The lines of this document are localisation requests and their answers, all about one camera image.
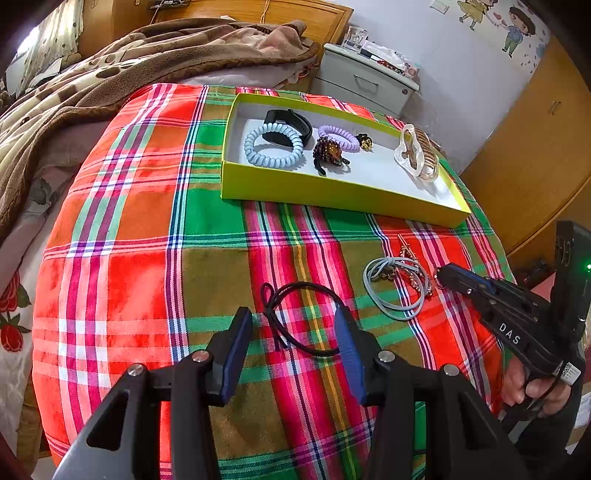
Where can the white nightstand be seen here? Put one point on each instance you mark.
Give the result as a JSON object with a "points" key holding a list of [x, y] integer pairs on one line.
{"points": [[360, 78]]}

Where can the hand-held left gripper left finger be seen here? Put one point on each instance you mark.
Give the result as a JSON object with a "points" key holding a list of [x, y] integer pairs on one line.
{"points": [[235, 353]]}

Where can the clear acrylic box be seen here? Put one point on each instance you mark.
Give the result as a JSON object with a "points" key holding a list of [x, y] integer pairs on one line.
{"points": [[355, 39]]}

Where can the brown gold hair claw clip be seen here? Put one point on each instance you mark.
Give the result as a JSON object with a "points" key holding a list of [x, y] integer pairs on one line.
{"points": [[429, 159]]}

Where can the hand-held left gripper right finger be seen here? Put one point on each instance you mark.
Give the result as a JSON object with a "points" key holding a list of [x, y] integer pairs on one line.
{"points": [[348, 353]]}

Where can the wooden cabinet door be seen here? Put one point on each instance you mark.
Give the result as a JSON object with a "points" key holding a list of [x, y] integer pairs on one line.
{"points": [[531, 161]]}

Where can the brown fleece blanket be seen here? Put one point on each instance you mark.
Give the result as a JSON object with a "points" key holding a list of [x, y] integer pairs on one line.
{"points": [[92, 83]]}

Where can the spotted curtain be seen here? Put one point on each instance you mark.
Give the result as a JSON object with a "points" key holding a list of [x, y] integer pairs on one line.
{"points": [[51, 37]]}

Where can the gold rhinestone hair clip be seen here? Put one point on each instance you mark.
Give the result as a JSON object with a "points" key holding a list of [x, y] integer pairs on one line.
{"points": [[411, 258]]}

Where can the white floral bedsheet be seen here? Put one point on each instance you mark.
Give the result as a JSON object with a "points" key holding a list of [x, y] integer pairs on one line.
{"points": [[14, 323]]}

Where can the brown beaded hair clip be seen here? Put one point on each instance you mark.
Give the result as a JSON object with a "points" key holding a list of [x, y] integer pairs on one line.
{"points": [[325, 152]]}

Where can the clutter of small trinkets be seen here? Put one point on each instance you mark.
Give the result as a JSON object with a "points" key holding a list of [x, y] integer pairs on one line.
{"points": [[395, 62]]}

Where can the wooden headboard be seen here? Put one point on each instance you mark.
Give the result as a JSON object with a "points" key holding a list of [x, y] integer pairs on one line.
{"points": [[300, 18]]}

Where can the cartoon wall stickers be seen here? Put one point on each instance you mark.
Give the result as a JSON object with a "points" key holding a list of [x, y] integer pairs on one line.
{"points": [[508, 27]]}

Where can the red green plaid cloth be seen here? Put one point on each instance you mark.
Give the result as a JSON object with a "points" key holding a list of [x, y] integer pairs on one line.
{"points": [[161, 277]]}

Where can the black wrist band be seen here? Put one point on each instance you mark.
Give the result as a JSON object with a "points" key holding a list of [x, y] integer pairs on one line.
{"points": [[295, 121]]}

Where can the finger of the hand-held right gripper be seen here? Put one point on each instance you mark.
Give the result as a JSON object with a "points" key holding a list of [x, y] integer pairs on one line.
{"points": [[468, 278], [461, 290]]}

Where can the yellow-green cardboard box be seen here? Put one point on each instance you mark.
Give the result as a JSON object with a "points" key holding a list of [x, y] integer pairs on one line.
{"points": [[323, 184]]}

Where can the power strip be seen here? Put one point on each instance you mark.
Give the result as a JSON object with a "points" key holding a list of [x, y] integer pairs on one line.
{"points": [[166, 3]]}

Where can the small gold black hair clip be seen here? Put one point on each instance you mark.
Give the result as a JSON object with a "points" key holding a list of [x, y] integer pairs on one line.
{"points": [[364, 142]]}

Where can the person's right hand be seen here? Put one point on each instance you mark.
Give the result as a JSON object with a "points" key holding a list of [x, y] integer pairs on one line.
{"points": [[531, 392]]}

